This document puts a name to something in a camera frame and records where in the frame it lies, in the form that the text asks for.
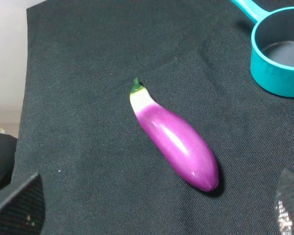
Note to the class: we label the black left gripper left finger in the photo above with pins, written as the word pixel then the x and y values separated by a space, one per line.
pixel 22 206

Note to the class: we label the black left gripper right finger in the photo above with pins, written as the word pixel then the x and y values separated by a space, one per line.
pixel 284 203

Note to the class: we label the black table cloth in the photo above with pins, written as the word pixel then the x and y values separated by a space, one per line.
pixel 101 172

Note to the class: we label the purple toy eggplant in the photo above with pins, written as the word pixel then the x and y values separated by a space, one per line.
pixel 183 147

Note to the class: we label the teal toy saucepan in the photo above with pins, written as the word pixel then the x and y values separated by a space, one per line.
pixel 272 47

